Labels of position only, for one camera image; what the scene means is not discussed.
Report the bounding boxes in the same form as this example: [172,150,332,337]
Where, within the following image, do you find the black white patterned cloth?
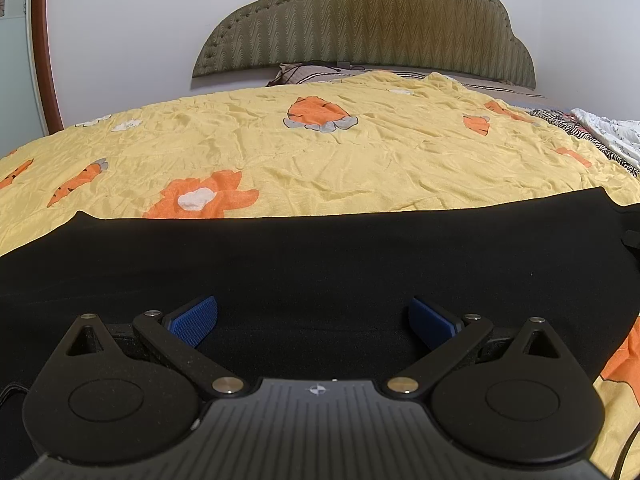
[527,108,639,177]

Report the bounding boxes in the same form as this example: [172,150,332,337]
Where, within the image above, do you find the patterned pillow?
[269,63,544,99]

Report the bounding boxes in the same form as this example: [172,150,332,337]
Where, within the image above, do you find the brown wooden door frame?
[29,0,64,134]

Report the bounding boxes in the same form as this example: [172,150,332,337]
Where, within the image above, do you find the yellow carrot print bedsheet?
[0,69,640,480]

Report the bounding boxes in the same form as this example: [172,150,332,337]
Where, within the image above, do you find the frosted glass wardrobe door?
[0,0,48,155]

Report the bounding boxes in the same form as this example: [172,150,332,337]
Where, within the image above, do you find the black pants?
[0,185,640,480]

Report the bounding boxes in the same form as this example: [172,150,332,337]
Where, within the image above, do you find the olive padded headboard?
[192,0,537,89]

